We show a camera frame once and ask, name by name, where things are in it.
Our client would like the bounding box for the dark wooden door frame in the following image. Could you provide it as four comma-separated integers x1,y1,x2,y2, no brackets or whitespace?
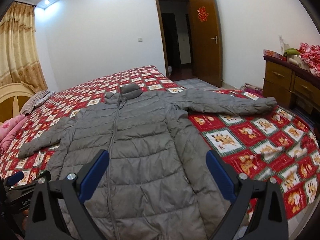
154,0,193,78

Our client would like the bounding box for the red paper door decoration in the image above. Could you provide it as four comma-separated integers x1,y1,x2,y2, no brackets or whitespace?
197,6,209,22

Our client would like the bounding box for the red patterned bedspread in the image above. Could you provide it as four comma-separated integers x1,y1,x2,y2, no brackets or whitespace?
0,65,320,221

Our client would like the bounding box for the yellow curtain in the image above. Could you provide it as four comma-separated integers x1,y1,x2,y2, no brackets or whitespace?
1,2,48,93

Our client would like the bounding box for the brown wooden dresser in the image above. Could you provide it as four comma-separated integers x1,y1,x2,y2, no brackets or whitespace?
263,55,319,123

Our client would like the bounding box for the green folded cloth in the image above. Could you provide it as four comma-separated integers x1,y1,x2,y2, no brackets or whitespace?
284,48,300,57

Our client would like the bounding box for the beige wooden headboard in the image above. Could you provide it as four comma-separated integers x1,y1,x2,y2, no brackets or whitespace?
1,83,35,125

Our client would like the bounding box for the red white floral cloth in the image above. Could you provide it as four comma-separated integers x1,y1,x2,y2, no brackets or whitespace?
298,43,320,77

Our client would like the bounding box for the brown wooden door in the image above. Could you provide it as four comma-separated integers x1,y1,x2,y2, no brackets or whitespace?
188,0,223,87

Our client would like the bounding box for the red flat box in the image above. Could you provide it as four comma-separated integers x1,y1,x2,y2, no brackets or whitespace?
263,49,287,61

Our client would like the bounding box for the grey puffer jacket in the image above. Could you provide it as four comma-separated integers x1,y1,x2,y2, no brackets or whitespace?
18,84,277,239

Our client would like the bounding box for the pink folded blanket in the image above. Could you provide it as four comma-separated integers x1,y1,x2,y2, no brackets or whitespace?
1,114,27,154

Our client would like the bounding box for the grey pillow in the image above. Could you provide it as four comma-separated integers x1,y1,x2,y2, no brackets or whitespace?
20,90,55,115

